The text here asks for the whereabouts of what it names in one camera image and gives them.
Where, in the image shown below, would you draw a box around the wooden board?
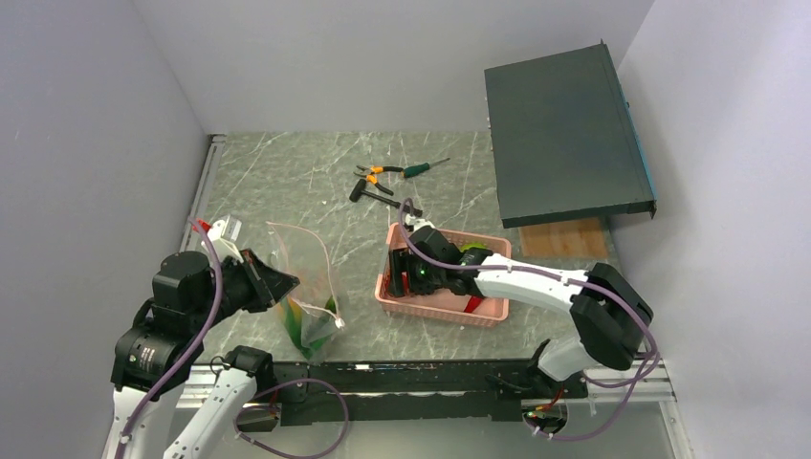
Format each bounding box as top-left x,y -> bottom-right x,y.
518,218 -> 609,259

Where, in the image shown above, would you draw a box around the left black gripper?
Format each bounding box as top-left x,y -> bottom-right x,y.
189,247 -> 300,330

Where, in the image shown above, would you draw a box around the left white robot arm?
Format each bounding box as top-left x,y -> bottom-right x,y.
105,249 -> 300,458

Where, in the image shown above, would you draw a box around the green cucumber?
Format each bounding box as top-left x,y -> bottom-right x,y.
294,295 -> 343,363

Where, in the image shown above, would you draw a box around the aluminium frame rail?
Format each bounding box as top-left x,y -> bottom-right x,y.
166,359 -> 690,458

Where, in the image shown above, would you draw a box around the green handled screwdriver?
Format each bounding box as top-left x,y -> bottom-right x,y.
402,158 -> 449,179

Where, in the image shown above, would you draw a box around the dark green metal box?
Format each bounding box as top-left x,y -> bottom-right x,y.
484,42 -> 657,229

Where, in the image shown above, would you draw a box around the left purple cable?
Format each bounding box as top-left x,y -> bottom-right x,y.
117,218 -> 350,459

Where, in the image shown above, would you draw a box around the green red mango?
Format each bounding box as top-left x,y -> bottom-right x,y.
278,297 -> 302,350

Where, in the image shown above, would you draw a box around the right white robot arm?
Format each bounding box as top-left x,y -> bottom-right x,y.
378,224 -> 659,397

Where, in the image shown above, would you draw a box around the red chili pepper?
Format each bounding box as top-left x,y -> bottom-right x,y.
463,295 -> 485,314

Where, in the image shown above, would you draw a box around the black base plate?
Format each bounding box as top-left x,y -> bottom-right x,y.
274,359 -> 588,426

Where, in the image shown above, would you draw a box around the clear zip top bag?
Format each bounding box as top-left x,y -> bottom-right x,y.
267,222 -> 347,364

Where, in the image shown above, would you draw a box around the black hammer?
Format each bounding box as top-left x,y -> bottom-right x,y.
348,179 -> 424,217

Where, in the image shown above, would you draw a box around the orange handled pliers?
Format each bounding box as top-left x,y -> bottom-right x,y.
355,165 -> 404,196

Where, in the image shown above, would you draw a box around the pink plastic basket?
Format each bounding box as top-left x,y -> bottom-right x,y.
374,224 -> 510,327

